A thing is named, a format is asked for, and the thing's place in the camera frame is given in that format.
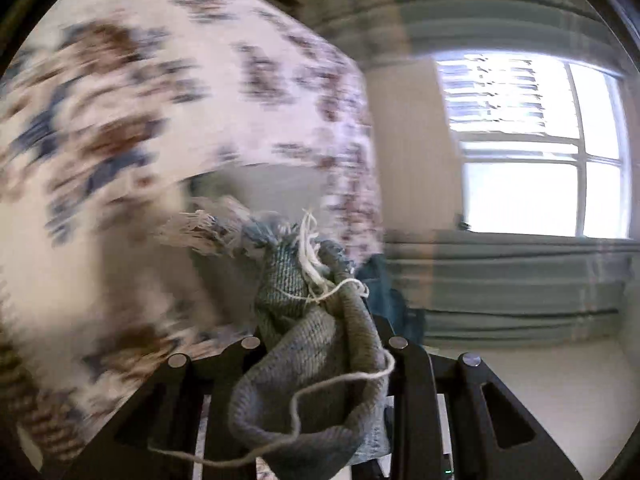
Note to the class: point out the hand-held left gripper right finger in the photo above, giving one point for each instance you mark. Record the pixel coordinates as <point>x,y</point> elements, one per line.
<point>407,385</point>

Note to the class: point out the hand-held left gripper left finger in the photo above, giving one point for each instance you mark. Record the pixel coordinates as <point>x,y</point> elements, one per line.
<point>220,360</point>

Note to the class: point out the grey denim pants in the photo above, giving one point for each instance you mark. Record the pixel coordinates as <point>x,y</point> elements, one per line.
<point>300,360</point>

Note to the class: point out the floral printed bed sheet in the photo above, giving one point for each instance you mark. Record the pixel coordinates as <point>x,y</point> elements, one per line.
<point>150,160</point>

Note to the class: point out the white framed window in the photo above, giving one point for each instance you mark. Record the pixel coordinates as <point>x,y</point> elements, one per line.
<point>535,145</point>

